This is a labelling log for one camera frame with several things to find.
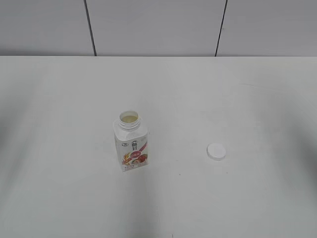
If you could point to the white yili changqing yogurt bottle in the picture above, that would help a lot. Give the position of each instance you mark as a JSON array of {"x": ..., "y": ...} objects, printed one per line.
[{"x": 131, "y": 140}]

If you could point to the white round bottle cap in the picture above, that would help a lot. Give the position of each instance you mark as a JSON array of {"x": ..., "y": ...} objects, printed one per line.
[{"x": 216, "y": 151}]

